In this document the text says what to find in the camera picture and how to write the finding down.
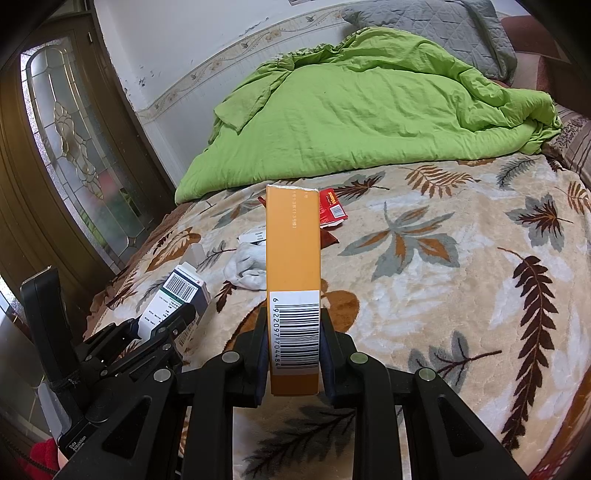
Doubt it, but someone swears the white barcode medicine box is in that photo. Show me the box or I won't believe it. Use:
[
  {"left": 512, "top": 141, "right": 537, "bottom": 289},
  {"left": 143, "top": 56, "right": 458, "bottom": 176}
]
[{"left": 136, "top": 262, "right": 211, "bottom": 345}]

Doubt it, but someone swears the white green sock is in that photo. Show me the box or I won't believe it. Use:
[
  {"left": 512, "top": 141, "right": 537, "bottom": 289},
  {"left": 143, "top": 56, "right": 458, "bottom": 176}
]
[{"left": 223, "top": 243, "right": 266, "bottom": 291}]

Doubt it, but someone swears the red small carton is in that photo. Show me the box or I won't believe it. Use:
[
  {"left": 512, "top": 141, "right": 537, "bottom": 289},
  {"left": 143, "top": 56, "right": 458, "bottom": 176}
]
[{"left": 318, "top": 188, "right": 348, "bottom": 228}]

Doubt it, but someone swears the orange medicine box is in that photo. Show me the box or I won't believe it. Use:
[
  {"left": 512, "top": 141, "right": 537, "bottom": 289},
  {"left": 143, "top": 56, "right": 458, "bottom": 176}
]
[{"left": 266, "top": 185, "right": 321, "bottom": 396}]

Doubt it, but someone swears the red torn wrapper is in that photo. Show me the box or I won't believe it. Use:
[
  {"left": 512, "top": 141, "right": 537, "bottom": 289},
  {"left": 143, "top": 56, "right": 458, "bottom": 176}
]
[{"left": 321, "top": 227, "right": 339, "bottom": 249}]

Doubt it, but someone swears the white barcode tube box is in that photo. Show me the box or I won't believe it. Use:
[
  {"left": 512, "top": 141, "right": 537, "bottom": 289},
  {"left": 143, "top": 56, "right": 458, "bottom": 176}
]
[{"left": 238, "top": 229, "right": 266, "bottom": 244}]

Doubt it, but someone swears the leaf pattern beige blanket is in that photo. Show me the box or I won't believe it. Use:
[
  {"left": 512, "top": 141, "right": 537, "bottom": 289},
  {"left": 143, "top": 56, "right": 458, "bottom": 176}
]
[{"left": 87, "top": 155, "right": 590, "bottom": 479}]

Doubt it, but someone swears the wooden glass panel door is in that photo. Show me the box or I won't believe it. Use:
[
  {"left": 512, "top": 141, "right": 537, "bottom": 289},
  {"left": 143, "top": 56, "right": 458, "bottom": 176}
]
[{"left": 1, "top": 8, "right": 173, "bottom": 329}]

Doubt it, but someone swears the green quilt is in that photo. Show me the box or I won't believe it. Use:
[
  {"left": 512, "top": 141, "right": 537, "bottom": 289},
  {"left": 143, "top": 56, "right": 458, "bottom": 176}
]
[{"left": 175, "top": 27, "right": 562, "bottom": 203}]

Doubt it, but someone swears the striped brown pillow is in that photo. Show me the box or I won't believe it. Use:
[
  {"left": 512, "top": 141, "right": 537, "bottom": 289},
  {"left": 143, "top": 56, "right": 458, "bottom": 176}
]
[{"left": 542, "top": 104, "right": 591, "bottom": 189}]

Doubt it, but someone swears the grey quilted pillow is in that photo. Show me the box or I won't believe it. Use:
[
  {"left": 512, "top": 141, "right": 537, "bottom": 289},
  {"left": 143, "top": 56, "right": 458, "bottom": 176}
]
[{"left": 342, "top": 0, "right": 518, "bottom": 84}]

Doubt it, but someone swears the brown wooden headboard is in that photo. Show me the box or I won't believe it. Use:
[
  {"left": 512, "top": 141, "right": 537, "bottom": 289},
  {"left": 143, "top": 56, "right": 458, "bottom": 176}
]
[{"left": 501, "top": 15, "right": 577, "bottom": 107}]

